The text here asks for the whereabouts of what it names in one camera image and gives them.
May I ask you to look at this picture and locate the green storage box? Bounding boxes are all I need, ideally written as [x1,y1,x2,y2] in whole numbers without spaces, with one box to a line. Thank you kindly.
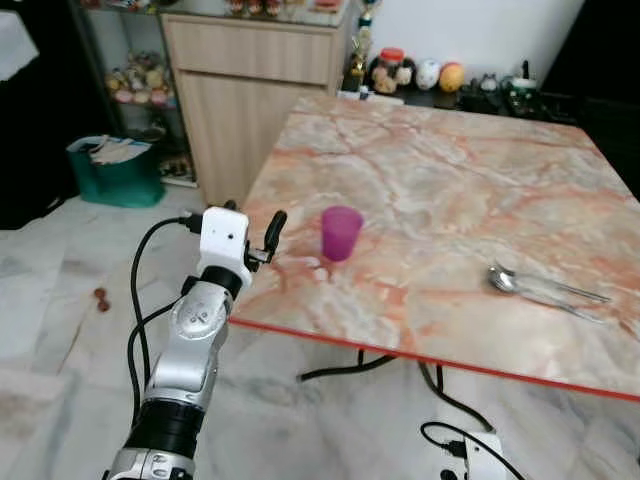
[67,135,166,209]

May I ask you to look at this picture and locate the white egg figurine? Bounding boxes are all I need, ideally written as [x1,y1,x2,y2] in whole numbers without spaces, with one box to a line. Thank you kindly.
[415,58,441,91]

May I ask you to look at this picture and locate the gold trophy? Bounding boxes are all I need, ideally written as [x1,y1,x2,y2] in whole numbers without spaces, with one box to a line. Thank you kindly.
[345,0,379,94]

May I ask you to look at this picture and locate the dark green mug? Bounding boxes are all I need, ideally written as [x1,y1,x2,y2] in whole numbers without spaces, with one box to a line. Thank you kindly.
[500,75,537,114]

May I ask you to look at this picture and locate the black television screen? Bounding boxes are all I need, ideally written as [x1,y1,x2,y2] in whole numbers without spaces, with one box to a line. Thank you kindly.
[545,0,640,101]

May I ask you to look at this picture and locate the glass shelf with toys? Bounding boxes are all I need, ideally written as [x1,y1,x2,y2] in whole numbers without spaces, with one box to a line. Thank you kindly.
[70,0,193,186]

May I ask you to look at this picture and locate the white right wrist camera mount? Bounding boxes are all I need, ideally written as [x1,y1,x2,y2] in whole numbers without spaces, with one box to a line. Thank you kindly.
[464,432,507,480]

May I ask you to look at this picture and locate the dark brown figurine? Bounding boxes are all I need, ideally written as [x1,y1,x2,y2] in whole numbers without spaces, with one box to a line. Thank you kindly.
[400,58,420,90]

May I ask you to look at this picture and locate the purple plastic cup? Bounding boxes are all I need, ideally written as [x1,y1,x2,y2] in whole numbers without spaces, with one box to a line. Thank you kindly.
[320,205,365,263]

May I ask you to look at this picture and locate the silver metal spoon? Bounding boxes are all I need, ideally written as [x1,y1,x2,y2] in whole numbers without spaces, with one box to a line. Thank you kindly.
[487,263,612,304]

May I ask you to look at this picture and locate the light wooden cabinet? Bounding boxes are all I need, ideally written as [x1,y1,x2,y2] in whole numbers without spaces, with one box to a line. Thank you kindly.
[160,10,359,206]

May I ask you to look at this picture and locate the black metal table legs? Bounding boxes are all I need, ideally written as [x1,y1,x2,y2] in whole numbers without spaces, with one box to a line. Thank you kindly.
[297,350,497,433]

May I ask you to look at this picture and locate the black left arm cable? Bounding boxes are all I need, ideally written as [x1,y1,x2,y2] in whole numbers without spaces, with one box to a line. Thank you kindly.
[126,215,206,426]

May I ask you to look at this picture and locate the yellow egg figurine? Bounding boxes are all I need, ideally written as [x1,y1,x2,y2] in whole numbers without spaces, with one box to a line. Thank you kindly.
[440,62,466,94]

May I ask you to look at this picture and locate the red lidded jar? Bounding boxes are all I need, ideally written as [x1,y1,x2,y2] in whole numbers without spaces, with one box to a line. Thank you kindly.
[372,47,406,95]

